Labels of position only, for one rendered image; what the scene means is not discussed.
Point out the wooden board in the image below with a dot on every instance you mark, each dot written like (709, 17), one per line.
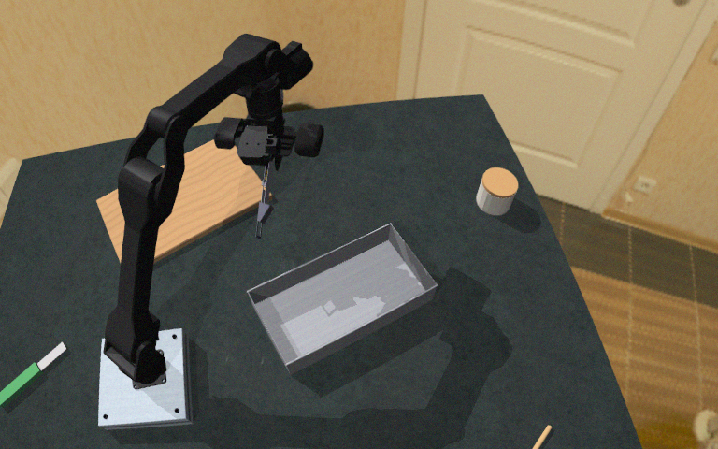
(215, 189)

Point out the grey cylinder with tan top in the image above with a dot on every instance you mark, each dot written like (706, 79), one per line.
(497, 190)

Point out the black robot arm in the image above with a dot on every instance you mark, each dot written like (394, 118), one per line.
(252, 67)

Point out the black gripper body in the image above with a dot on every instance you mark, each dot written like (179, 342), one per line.
(307, 141)

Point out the tan wooden spatula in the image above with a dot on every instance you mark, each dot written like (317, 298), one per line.
(542, 437)

